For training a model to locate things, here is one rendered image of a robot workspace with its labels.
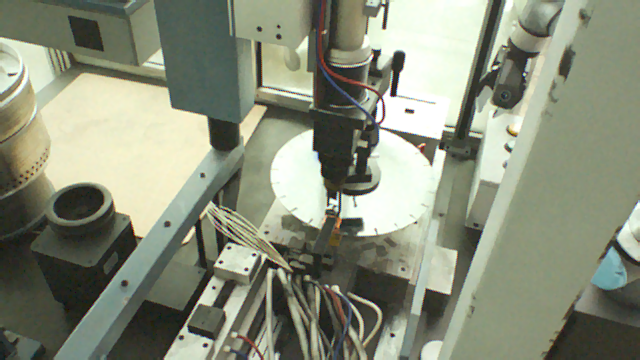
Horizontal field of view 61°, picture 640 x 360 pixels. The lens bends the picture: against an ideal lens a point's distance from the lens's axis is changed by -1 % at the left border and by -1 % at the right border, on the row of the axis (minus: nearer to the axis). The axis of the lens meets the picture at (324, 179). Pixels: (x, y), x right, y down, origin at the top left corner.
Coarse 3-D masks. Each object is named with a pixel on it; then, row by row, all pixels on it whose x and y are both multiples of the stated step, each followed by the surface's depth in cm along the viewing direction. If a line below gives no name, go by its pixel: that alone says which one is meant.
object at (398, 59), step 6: (396, 54) 80; (402, 54) 80; (396, 60) 81; (402, 60) 81; (396, 66) 81; (402, 66) 82; (396, 72) 82; (396, 78) 83; (390, 84) 84; (396, 84) 84; (390, 90) 85; (396, 90) 85; (390, 96) 85; (396, 96) 86
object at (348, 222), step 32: (288, 160) 112; (384, 160) 113; (416, 160) 114; (288, 192) 105; (320, 192) 105; (384, 192) 106; (416, 192) 106; (320, 224) 99; (352, 224) 99; (384, 224) 100
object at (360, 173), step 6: (360, 156) 95; (360, 162) 96; (366, 162) 96; (354, 168) 99; (360, 168) 97; (366, 168) 98; (354, 174) 98; (360, 174) 98; (366, 174) 98; (348, 180) 98; (354, 180) 98; (360, 180) 98; (366, 180) 99; (330, 192) 100; (336, 192) 99; (330, 198) 101; (336, 198) 100
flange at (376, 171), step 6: (372, 162) 111; (372, 168) 109; (378, 168) 110; (372, 174) 108; (378, 174) 108; (372, 180) 107; (378, 180) 107; (348, 186) 105; (354, 186) 105; (360, 186) 105; (366, 186) 105; (372, 186) 106; (354, 192) 105
